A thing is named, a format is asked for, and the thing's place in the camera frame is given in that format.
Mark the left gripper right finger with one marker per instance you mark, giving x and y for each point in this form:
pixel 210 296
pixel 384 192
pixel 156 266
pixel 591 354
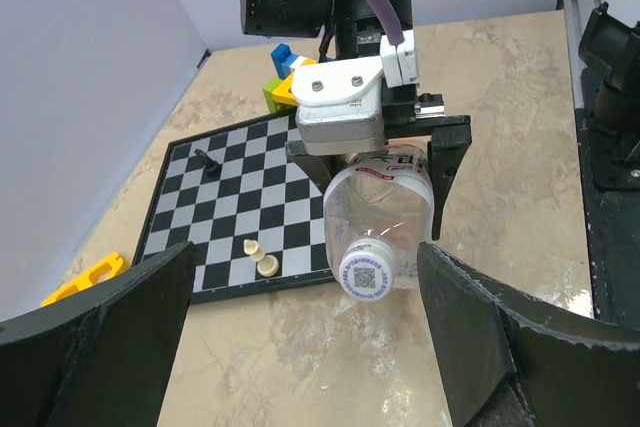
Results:
pixel 507 358

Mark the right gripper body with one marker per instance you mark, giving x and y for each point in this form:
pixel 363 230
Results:
pixel 406 113

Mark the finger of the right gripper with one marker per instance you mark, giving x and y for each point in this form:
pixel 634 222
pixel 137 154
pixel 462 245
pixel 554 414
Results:
pixel 446 149
pixel 319 169

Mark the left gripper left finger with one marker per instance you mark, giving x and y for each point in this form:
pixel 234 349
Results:
pixel 103 356

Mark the grapefruit tea bottle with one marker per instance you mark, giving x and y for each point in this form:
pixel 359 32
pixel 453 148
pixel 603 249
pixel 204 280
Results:
pixel 386 195

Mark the white tea bottle cap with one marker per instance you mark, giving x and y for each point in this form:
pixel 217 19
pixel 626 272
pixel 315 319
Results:
pixel 368 269

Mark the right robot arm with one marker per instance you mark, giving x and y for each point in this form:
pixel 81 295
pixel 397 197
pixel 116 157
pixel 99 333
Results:
pixel 352 27

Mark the chessboard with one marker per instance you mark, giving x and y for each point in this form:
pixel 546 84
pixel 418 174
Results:
pixel 260 195

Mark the yellow triangle toy right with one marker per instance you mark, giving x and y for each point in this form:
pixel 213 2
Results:
pixel 282 93

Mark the yellow triangle toy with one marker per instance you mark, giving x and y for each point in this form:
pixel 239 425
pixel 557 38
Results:
pixel 109 267
pixel 282 93

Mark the yellow triangle toy far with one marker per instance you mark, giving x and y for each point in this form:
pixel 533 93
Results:
pixel 109 267

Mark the black chess piece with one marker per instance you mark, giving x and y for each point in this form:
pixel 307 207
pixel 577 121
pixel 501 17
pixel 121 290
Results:
pixel 212 168

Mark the white chess piece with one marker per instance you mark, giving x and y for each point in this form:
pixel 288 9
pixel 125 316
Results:
pixel 267 265

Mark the blue toy blocks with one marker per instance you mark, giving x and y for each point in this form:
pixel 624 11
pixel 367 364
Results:
pixel 285 62

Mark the black table front rail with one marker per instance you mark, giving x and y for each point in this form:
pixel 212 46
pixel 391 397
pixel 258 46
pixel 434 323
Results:
pixel 612 233

